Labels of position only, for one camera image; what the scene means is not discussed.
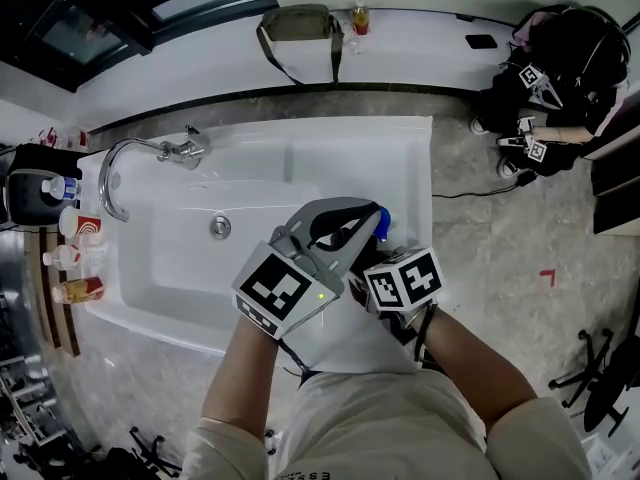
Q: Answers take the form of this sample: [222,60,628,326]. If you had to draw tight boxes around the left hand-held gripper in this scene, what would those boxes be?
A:
[230,196,381,340]

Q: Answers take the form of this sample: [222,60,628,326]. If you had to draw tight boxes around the black power adapter cable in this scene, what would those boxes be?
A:
[432,170,539,200]

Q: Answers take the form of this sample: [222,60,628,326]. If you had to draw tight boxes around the person's beige shirt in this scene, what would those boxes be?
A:
[182,367,594,480]

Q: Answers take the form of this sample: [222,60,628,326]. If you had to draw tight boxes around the chrome sink drain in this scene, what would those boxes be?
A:
[209,213,232,240]

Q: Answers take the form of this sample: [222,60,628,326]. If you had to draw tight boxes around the clear red-label bottle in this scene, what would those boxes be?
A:
[42,244,109,272]

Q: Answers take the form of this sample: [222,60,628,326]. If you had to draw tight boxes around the leaning cream and black boards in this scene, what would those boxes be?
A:
[584,117,640,237]

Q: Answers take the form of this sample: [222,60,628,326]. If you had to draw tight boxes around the brown striped wooden board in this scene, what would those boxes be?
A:
[24,225,81,359]

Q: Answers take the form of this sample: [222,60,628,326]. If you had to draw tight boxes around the chrome faucet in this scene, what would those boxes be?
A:
[97,125,211,223]

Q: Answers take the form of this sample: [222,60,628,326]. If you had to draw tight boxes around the amber tea bottle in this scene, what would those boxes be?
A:
[51,276,106,305]

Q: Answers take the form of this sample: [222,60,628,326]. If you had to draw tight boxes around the person's left forearm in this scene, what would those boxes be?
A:
[199,312,279,442]

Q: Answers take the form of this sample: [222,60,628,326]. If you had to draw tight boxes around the black window frame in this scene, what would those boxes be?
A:
[0,0,279,94]

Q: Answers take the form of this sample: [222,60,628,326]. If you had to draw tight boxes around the orange drink bottle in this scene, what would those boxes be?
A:
[349,0,372,37]

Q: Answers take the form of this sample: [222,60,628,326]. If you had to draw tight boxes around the red and white paper cup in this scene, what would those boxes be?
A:
[58,205,103,239]

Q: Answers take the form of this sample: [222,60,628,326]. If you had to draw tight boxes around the black phone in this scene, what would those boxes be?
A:
[464,32,499,51]

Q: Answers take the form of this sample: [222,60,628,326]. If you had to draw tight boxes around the olive shoulder bag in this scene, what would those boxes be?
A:
[255,3,345,87]

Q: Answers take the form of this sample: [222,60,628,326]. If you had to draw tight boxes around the blue-label water bottle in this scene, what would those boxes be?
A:
[40,175,81,202]

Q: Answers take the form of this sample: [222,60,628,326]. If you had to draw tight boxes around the black office chair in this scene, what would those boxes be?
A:
[548,328,640,439]
[99,425,184,480]

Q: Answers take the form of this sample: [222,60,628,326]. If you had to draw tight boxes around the person's right forearm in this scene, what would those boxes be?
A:
[414,307,539,434]

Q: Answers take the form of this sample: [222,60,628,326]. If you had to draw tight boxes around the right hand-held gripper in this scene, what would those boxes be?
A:
[348,246,445,344]

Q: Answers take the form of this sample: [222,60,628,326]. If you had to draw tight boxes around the blue-capped soap bottle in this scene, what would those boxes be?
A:
[372,206,402,243]

